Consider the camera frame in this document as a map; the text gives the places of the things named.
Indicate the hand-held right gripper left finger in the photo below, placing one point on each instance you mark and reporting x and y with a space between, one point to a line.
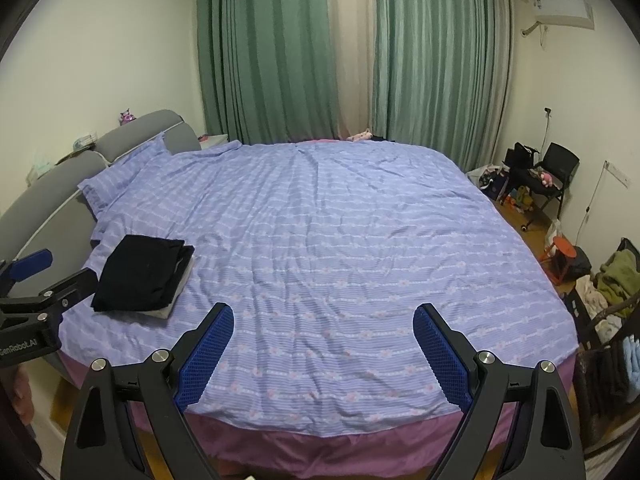
202 360

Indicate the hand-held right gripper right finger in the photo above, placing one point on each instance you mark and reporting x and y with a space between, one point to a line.
442 360

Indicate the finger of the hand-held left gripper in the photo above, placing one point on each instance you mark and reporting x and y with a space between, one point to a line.
65 290
32 265

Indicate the black pants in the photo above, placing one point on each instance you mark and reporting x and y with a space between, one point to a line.
140 275

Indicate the person's left forearm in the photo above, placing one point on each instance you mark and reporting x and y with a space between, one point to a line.
22 395

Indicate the folded cream garment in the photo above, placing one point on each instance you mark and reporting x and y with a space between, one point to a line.
175 292

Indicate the grey padded headboard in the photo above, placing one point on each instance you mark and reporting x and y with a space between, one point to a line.
55 185

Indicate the purple striped pillow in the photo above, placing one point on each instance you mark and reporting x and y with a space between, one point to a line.
122 167

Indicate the purple striped bed cover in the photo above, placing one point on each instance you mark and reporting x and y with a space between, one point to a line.
340 260

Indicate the purple bed skirt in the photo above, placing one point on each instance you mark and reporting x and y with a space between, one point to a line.
320 452

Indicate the dark wooden rack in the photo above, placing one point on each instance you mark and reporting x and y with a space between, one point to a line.
600 390

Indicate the white cloth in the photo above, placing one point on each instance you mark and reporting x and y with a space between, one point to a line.
591 292

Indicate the orange stool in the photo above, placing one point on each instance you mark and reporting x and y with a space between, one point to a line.
562 249

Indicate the black bag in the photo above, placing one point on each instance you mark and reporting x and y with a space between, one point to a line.
581 266

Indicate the small white plastic bag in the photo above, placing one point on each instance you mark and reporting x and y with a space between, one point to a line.
553 231

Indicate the purple toy figure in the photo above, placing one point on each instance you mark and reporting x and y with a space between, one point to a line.
126 117

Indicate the colourful toys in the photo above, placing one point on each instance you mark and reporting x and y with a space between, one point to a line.
520 197

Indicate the green clothing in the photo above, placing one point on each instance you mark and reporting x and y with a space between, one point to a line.
620 272

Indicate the pink plush toy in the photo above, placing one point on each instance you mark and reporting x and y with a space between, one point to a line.
546 180

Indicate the white nightstand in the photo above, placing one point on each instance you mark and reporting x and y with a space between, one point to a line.
212 141

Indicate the black handbag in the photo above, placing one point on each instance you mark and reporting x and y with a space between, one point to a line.
520 157

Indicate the black chair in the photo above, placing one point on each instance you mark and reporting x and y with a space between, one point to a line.
560 165

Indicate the pink soft toy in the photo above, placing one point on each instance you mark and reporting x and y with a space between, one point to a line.
360 136

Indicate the white power strip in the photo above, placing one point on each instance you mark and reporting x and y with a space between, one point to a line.
616 174

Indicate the beige sheer curtain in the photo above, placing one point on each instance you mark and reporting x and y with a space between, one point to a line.
352 45

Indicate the white air conditioner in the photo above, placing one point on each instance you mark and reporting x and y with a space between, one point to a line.
562 12

